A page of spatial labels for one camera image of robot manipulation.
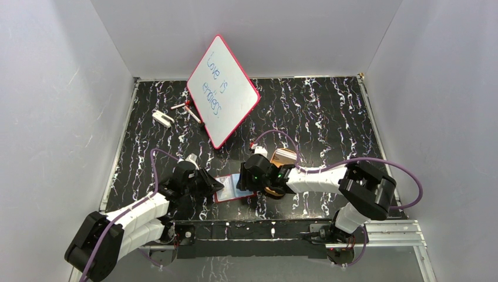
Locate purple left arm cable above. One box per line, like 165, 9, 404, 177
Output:
79, 148, 181, 282

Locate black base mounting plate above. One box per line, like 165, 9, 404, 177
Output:
175, 219, 331, 259

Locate aluminium rail frame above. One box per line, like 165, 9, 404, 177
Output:
70, 76, 436, 282

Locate orange oval tray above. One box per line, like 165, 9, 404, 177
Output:
264, 147, 298, 200

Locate white whiteboard eraser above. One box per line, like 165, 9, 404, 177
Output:
152, 110, 174, 128

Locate red leather card holder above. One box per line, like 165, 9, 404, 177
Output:
214, 173, 257, 203

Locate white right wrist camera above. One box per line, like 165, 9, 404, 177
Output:
250, 144, 268, 158

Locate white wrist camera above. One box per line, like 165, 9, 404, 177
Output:
177, 153, 199, 169
250, 144, 268, 158

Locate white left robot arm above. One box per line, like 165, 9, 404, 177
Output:
64, 160, 224, 281

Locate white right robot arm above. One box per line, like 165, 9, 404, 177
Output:
237, 154, 396, 244

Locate pink framed whiteboard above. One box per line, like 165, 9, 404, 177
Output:
187, 34, 261, 149

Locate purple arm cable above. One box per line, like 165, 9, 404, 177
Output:
253, 130, 423, 267
79, 148, 181, 282

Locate red capped marker pen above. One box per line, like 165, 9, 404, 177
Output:
170, 100, 191, 110

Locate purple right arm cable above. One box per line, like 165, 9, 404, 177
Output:
253, 130, 423, 267

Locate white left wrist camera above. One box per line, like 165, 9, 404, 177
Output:
177, 153, 199, 169

